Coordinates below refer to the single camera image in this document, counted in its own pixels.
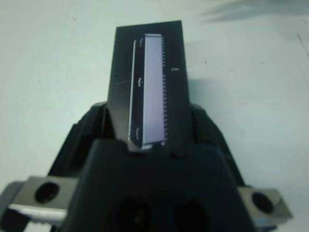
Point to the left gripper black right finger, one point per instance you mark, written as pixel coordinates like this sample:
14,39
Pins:
210,130

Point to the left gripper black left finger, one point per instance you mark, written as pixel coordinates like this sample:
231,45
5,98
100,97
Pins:
94,125

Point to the black box lid camera print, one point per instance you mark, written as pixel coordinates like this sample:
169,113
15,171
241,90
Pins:
154,84

